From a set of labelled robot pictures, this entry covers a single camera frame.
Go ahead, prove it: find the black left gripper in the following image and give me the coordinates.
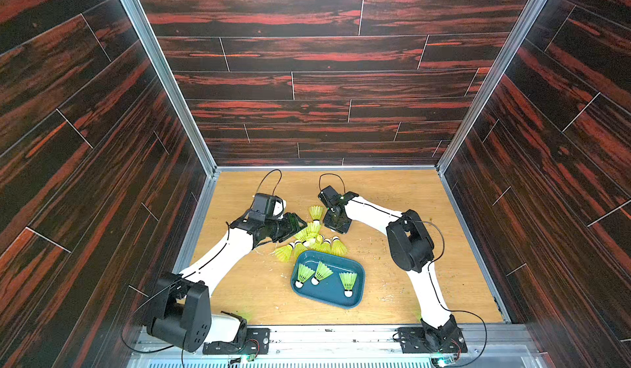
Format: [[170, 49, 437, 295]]
[[262, 212, 307, 242]]

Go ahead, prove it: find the yellow shuttlecock two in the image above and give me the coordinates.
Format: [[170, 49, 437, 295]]
[[311, 261, 334, 286]]

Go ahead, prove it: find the yellow shuttlecock three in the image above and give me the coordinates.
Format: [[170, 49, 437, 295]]
[[294, 264, 315, 288]]

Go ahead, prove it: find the yellow shuttlecock one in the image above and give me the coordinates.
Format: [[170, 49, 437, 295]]
[[339, 272, 358, 298]]

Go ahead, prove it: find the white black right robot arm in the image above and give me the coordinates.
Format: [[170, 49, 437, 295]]
[[318, 188, 464, 352]]

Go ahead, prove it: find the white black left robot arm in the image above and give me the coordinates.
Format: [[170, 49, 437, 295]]
[[143, 213, 307, 354]]

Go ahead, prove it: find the teal plastic storage tray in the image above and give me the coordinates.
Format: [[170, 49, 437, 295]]
[[290, 251, 366, 310]]

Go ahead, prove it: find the yellow shuttlecock five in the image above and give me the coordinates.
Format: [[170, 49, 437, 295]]
[[308, 205, 325, 223]]

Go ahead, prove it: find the yellow shuttlecock six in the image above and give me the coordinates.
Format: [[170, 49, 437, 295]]
[[331, 237, 348, 257]]

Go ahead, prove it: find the yellow shuttlecock seven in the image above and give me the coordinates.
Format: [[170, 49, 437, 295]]
[[312, 239, 331, 254]]

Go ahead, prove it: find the yellow shuttlecock four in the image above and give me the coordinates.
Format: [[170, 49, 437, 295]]
[[274, 242, 296, 263]]

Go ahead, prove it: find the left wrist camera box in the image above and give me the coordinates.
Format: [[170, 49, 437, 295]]
[[251, 193, 286, 221]]

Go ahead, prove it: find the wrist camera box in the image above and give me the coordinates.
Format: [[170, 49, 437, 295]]
[[251, 193, 286, 221], [318, 186, 342, 210]]

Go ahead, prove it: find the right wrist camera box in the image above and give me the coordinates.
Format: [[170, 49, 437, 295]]
[[318, 186, 342, 210]]

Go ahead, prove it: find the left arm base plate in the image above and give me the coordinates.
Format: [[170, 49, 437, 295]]
[[202, 327, 270, 356]]

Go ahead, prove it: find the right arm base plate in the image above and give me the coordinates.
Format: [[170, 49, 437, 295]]
[[393, 327, 468, 354]]

